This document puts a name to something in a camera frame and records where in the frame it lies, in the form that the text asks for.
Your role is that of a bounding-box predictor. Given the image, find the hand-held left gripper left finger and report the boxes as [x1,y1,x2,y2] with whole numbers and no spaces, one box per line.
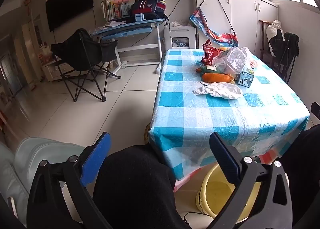
[26,132,113,229]

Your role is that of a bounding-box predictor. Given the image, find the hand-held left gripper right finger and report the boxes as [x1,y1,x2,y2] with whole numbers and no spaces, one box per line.
[206,132,293,229]

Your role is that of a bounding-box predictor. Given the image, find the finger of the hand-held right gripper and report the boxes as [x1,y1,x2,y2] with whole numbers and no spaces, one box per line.
[311,102,320,120]

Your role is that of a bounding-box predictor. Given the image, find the yellow plastic basin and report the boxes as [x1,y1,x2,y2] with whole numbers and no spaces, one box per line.
[196,162,263,222]

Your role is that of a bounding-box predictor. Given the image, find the printed milk carton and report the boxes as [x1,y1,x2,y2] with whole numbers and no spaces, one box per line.
[237,69,255,87]

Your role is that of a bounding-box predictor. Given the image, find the orange carrot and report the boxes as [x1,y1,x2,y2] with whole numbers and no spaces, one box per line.
[202,72,235,84]

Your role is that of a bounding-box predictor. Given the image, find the translucent plastic bag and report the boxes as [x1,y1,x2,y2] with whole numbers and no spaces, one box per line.
[212,47,253,75]

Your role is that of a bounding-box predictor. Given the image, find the red snack bag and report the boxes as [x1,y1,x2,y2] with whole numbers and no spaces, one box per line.
[201,39,223,66]

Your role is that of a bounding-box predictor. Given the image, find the blue white checkered tablecloth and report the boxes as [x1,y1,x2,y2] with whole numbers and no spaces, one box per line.
[147,48,310,181]

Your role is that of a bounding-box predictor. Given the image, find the pink checkered undercloth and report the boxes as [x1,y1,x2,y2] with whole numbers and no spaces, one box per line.
[172,147,284,192]

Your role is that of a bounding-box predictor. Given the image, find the light green sofa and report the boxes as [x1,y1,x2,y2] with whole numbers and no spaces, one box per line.
[0,137,87,229]

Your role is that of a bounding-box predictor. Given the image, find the dark wooden chair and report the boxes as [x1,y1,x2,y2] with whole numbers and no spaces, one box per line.
[259,19,288,79]

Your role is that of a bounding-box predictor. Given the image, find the white stuffed bag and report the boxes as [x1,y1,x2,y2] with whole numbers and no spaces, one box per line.
[265,20,284,49]

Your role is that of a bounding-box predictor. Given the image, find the white television stand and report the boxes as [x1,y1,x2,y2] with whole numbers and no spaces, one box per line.
[41,57,76,82]

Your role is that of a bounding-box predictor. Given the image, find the black folding camping chair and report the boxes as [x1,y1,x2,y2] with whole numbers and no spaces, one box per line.
[51,29,122,102]

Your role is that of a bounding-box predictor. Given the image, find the white cabinet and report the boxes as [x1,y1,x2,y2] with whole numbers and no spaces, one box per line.
[192,0,279,56]

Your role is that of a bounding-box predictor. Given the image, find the white plastic storage stool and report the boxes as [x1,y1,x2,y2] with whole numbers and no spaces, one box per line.
[164,25,198,50]

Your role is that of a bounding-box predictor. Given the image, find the loose papers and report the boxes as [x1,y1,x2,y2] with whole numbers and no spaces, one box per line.
[95,20,127,30]

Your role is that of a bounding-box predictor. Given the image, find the blue study desk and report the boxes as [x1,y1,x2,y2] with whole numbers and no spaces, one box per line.
[90,18,167,74]

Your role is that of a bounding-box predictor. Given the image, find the row of books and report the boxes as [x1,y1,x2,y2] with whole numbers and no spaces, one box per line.
[101,0,132,21]

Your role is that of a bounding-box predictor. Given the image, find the dark striped backpack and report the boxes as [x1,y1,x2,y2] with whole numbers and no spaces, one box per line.
[129,0,167,23]

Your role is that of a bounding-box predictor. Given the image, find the colourful bag with black strap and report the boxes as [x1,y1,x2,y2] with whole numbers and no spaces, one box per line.
[189,0,238,48]

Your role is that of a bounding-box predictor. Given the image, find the black wall television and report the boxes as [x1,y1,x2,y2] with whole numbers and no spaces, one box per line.
[45,0,94,32]

